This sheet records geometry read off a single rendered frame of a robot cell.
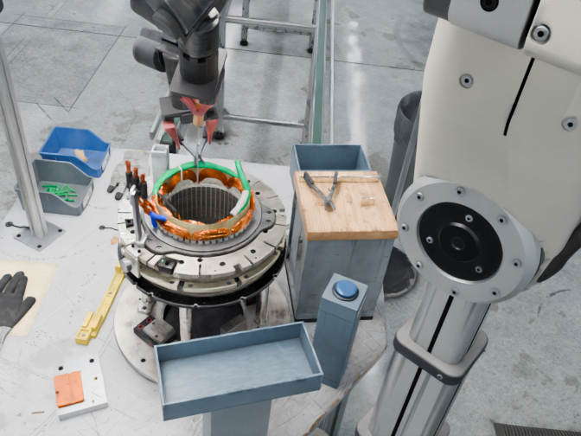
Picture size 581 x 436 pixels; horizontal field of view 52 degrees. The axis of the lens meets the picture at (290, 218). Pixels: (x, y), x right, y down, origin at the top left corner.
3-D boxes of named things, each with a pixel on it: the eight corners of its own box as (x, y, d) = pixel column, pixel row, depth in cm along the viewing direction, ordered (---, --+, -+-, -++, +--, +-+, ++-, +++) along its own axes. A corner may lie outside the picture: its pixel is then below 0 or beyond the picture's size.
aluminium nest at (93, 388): (54, 369, 120) (51, 362, 119) (98, 358, 123) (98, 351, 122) (60, 420, 112) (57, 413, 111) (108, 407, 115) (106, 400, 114)
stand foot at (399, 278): (339, 239, 274) (339, 236, 273) (411, 247, 275) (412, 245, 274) (339, 294, 248) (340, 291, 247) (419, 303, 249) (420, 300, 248)
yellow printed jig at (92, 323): (116, 270, 142) (115, 260, 140) (130, 273, 142) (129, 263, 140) (74, 343, 126) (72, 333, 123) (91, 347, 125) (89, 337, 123)
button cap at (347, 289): (331, 293, 109) (332, 290, 108) (339, 279, 112) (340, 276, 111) (352, 301, 108) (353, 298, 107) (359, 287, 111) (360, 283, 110)
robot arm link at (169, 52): (176, 56, 101) (201, 43, 104) (150, 46, 104) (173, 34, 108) (182, 92, 106) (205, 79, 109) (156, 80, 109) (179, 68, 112)
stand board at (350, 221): (293, 179, 133) (294, 170, 131) (374, 179, 136) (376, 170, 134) (306, 240, 118) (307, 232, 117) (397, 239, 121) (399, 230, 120)
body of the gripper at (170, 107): (160, 105, 115) (153, 71, 110) (212, 98, 116) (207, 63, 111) (163, 124, 110) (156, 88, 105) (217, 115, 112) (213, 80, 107)
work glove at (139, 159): (124, 150, 179) (124, 144, 177) (162, 155, 179) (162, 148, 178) (100, 201, 161) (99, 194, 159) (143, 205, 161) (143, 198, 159)
